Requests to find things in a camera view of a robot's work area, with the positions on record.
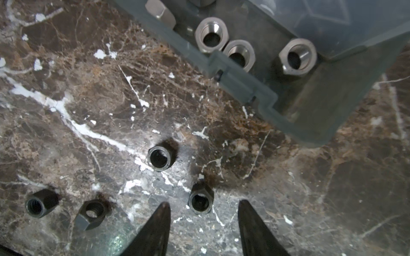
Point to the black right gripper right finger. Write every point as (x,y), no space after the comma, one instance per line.
(256,238)

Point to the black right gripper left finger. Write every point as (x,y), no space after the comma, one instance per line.
(152,239)

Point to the steel hex nut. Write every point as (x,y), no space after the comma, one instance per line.
(298,57)
(242,53)
(157,9)
(211,35)

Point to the black hex nut centre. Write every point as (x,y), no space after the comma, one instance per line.
(201,198)

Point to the black hex nut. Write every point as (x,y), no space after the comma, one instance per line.
(91,214)
(201,198)
(161,157)
(41,203)

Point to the black hex nut lower left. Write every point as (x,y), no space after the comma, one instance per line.
(91,214)

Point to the black hex nut upper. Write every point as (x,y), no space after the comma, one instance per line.
(161,157)

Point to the black hex nut far left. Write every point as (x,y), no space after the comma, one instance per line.
(41,203)

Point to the clear plastic organizer box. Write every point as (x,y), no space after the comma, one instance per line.
(356,41)

